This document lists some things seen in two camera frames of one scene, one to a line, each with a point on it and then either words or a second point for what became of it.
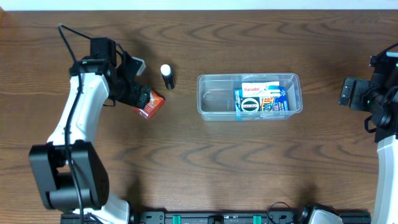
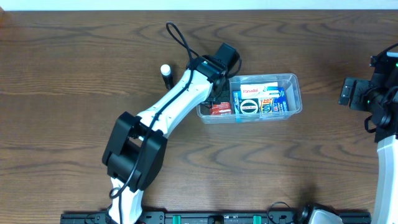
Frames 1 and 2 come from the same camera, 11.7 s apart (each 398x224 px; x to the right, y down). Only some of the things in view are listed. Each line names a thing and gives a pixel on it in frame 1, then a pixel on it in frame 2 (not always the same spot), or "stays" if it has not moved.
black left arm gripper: [140, 97] → [214, 94]
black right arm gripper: [347, 91] stays
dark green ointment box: [250, 104] stays
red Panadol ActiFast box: [152, 107] → [221, 108]
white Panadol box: [257, 89] stays
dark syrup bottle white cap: [167, 74] stays
